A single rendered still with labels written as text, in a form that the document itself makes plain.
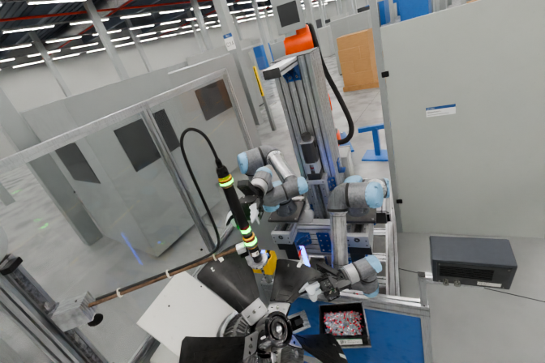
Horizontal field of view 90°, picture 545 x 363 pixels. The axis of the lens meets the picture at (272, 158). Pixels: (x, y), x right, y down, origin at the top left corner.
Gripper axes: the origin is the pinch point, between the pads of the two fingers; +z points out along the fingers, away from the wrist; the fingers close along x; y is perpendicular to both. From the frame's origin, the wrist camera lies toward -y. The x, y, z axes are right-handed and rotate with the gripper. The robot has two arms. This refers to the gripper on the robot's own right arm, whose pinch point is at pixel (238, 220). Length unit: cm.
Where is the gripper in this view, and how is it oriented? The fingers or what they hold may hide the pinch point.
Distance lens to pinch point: 92.8
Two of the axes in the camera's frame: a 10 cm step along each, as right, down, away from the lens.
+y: 2.8, 8.8, 4.0
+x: -9.4, 1.6, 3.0
